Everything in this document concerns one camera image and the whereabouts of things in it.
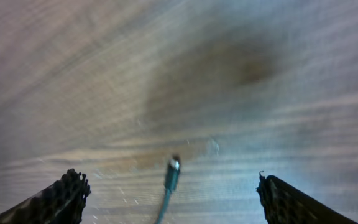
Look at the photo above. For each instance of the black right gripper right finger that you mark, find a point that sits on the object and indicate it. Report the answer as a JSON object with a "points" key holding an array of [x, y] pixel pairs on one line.
{"points": [[285, 204]]}

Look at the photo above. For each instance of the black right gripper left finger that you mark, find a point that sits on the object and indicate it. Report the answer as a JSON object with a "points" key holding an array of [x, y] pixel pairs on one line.
{"points": [[62, 202]]}

